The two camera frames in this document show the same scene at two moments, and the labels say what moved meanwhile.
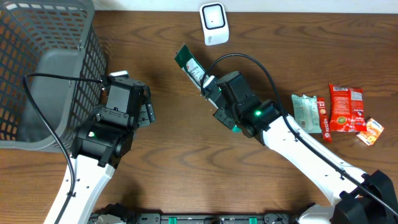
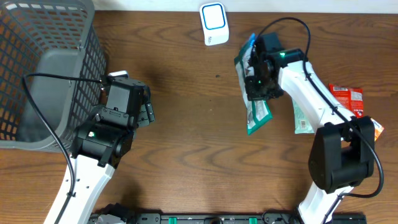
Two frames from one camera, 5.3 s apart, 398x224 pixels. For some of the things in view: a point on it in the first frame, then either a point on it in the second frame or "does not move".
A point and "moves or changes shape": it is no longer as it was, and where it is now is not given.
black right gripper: (219, 113) to (254, 94)
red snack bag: (347, 109) does not move
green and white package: (196, 77) moves or changes shape
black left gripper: (147, 114) does not move
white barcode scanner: (214, 21) does not move
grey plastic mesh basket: (58, 38) does not move
